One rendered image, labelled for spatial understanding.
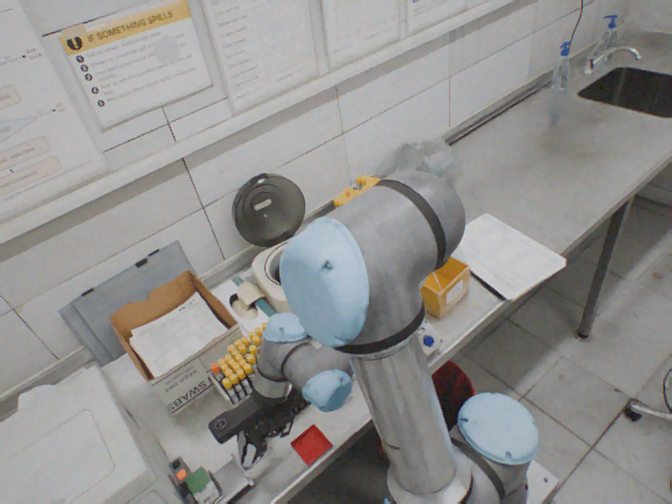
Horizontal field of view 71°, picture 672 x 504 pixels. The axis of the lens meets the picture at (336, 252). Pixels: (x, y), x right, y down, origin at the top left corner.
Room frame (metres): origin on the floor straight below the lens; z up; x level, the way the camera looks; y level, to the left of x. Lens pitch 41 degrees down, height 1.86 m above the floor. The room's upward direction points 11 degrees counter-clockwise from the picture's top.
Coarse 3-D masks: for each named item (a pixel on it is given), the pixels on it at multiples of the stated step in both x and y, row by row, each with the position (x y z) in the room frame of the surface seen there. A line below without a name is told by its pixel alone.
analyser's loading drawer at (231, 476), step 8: (232, 456) 0.50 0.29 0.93; (232, 464) 0.49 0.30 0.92; (240, 464) 0.48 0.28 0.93; (208, 472) 0.47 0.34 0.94; (216, 472) 0.48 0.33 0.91; (224, 472) 0.48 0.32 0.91; (232, 472) 0.47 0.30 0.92; (240, 472) 0.47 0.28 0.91; (216, 480) 0.45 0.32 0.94; (224, 480) 0.46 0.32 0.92; (232, 480) 0.46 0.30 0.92; (240, 480) 0.45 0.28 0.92; (248, 480) 0.45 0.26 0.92; (224, 488) 0.44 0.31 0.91; (232, 488) 0.44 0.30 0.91; (240, 488) 0.44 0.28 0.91; (192, 496) 0.43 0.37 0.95; (224, 496) 0.42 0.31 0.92; (232, 496) 0.43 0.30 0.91
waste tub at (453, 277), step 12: (456, 264) 0.90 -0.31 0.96; (432, 276) 0.94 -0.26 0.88; (444, 276) 0.93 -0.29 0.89; (456, 276) 0.90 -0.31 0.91; (468, 276) 0.86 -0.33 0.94; (420, 288) 0.84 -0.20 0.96; (432, 288) 0.90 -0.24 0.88; (444, 288) 0.81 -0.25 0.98; (456, 288) 0.83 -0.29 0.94; (432, 300) 0.81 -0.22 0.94; (444, 300) 0.80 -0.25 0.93; (456, 300) 0.83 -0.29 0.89; (432, 312) 0.81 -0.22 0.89; (444, 312) 0.80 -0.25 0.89
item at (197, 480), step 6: (198, 468) 0.46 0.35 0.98; (192, 474) 0.45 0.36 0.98; (198, 474) 0.45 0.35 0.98; (204, 474) 0.45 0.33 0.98; (186, 480) 0.44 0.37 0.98; (192, 480) 0.44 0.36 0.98; (198, 480) 0.44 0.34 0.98; (204, 480) 0.44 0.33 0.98; (192, 486) 0.43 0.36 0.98; (198, 486) 0.43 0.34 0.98; (204, 486) 0.42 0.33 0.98; (192, 492) 0.42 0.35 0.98
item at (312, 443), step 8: (304, 432) 0.55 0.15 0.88; (312, 432) 0.55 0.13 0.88; (320, 432) 0.54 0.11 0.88; (296, 440) 0.54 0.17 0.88; (304, 440) 0.53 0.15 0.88; (312, 440) 0.53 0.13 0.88; (320, 440) 0.53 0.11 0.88; (328, 440) 0.52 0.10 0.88; (296, 448) 0.52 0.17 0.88; (304, 448) 0.51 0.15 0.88; (312, 448) 0.51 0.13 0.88; (320, 448) 0.51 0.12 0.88; (328, 448) 0.50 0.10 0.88; (304, 456) 0.50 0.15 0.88; (312, 456) 0.49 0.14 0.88; (320, 456) 0.49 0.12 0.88
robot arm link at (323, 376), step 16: (304, 352) 0.52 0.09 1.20; (320, 352) 0.51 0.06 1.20; (336, 352) 0.50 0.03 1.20; (288, 368) 0.50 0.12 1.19; (304, 368) 0.48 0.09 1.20; (320, 368) 0.48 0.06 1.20; (336, 368) 0.48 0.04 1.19; (304, 384) 0.46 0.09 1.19; (320, 384) 0.45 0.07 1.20; (336, 384) 0.44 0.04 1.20; (352, 384) 0.46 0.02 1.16; (320, 400) 0.43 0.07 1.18; (336, 400) 0.44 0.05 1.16
